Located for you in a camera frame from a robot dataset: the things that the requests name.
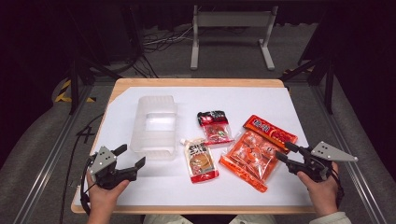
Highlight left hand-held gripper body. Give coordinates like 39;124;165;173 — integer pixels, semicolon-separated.
81;146;138;190

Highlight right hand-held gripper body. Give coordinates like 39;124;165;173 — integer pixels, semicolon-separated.
284;140;359;184

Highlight large orange snack packet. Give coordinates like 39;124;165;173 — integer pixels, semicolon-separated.
219;114;299;193

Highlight clear plastic storage bin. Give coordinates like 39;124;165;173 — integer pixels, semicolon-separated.
130;94;179;161

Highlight beige-red snack packet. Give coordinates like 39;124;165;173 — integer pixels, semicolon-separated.
180;137;219;184

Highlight small black-topped clear packet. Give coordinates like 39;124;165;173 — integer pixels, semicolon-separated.
196;109;234;147

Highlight person's right hand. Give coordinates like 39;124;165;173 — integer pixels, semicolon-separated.
296;161;340;217

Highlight person's left hand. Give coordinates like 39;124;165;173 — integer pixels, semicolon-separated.
86;172;130;216

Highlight yellow-black floor tape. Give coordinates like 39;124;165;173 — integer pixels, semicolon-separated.
54;78;96;104

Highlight white metal stand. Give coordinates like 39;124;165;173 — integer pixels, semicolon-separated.
190;4;279;71

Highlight left hand-held gripper cable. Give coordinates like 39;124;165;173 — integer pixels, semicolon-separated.
59;113;106;224

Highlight hand-held gripper cable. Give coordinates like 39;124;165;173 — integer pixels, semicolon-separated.
330;169;346;209
59;113;106;224

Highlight aluminium rail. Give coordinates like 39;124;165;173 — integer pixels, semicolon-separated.
12;85;94;224
311;85;388;224

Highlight right hand-held gripper cable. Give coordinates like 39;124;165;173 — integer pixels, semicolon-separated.
330;169;346;209

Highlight tangle of floor cables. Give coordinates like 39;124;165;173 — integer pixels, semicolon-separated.
141;26;194;53

